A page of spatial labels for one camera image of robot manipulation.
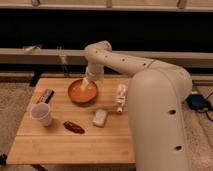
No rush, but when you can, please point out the white paper cup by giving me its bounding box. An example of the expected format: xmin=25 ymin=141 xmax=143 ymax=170
xmin=30 ymin=102 xmax=52 ymax=127

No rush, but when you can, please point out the wooden board table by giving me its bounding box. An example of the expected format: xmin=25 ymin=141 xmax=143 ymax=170
xmin=7 ymin=78 xmax=134 ymax=164

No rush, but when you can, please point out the brown chocolate bar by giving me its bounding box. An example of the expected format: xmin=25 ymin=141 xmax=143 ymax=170
xmin=37 ymin=89 xmax=54 ymax=103

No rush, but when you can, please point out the orange bowl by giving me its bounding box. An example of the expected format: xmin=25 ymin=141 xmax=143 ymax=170
xmin=68 ymin=79 xmax=98 ymax=103

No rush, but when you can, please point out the white tube bottle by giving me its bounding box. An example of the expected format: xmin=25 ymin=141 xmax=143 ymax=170
xmin=116 ymin=84 xmax=127 ymax=113

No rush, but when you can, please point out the white rail beam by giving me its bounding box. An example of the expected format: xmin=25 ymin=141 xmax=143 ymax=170
xmin=0 ymin=48 xmax=213 ymax=68

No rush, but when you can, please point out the blue device on floor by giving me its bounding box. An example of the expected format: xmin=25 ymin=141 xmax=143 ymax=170
xmin=186 ymin=94 xmax=212 ymax=110

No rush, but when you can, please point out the white sponge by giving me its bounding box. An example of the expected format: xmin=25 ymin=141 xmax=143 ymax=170
xmin=92 ymin=109 xmax=108 ymax=127

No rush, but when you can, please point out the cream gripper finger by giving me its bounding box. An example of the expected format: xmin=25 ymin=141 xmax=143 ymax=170
xmin=80 ymin=77 xmax=89 ymax=91

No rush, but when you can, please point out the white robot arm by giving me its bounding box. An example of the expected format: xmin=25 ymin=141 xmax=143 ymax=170
xmin=84 ymin=41 xmax=192 ymax=171

